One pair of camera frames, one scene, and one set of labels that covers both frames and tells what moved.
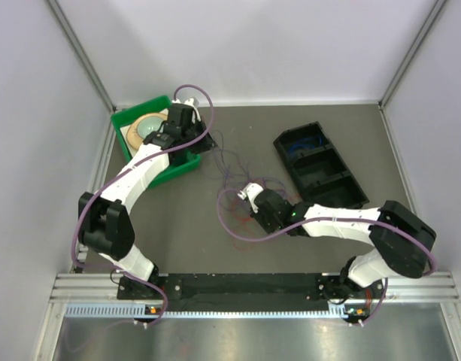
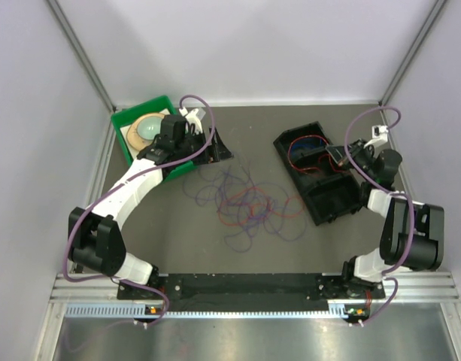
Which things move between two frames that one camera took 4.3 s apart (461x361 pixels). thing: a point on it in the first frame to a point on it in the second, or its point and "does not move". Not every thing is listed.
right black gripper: x=268 y=229 to x=356 y=149
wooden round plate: x=133 y=137 does not move
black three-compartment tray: x=319 y=174 does not move
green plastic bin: x=125 y=116 does not move
